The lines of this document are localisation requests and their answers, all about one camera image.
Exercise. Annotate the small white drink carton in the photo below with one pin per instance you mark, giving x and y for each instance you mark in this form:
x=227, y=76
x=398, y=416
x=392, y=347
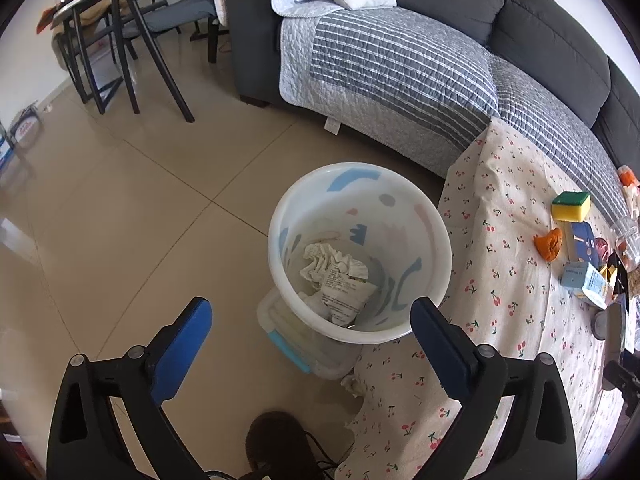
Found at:
x=585, y=282

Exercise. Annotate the blue white box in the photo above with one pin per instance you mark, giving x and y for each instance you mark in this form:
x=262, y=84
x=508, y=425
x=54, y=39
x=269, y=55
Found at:
x=5, y=147

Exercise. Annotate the cardboard box with red print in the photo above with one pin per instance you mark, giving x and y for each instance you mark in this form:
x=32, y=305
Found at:
x=25, y=125

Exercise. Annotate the grey cushioned chair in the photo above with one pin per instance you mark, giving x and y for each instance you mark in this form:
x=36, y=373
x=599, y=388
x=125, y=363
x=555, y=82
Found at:
x=170, y=10

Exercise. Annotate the grey sofa with quilt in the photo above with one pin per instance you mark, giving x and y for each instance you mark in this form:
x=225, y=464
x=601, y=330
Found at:
x=390, y=70

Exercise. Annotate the orange white packet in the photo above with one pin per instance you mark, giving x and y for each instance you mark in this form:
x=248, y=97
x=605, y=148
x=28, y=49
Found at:
x=627, y=180

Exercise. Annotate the crumpled white tissue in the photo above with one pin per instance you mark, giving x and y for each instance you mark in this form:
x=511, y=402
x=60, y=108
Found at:
x=320, y=260

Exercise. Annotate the crumpled printed paper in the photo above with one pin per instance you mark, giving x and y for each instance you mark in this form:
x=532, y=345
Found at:
x=345, y=300

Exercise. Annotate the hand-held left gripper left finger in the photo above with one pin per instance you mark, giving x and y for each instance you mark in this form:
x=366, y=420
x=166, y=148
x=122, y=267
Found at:
x=180, y=355

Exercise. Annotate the white patterned waste bin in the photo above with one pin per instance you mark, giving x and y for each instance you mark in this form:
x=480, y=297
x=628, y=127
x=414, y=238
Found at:
x=300, y=200

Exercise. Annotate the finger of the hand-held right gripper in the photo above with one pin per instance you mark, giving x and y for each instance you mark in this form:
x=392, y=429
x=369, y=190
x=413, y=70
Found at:
x=620, y=377

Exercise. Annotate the brown slipper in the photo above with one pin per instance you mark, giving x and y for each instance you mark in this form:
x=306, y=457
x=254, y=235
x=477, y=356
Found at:
x=272, y=440

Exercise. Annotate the cherry print tablecloth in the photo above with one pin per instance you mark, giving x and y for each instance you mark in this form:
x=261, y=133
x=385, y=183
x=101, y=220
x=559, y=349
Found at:
x=500, y=260

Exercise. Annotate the yellow green sponge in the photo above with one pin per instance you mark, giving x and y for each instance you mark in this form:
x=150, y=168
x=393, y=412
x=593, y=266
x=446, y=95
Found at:
x=571, y=206

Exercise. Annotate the dark grey sofa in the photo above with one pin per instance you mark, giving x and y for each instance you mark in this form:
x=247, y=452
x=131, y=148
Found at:
x=525, y=15

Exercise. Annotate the blue carton box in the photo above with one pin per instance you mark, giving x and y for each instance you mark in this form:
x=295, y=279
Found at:
x=580, y=240

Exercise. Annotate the orange peel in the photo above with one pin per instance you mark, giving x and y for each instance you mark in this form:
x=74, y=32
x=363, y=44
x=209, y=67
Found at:
x=548, y=244

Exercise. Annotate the orange cloth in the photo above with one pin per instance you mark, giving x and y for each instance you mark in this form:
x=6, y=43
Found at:
x=47, y=15

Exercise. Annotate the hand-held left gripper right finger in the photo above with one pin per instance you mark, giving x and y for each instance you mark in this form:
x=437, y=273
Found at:
x=440, y=355

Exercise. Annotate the clear plastic storage box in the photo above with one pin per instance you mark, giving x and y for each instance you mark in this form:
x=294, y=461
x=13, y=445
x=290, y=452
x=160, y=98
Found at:
x=300, y=347

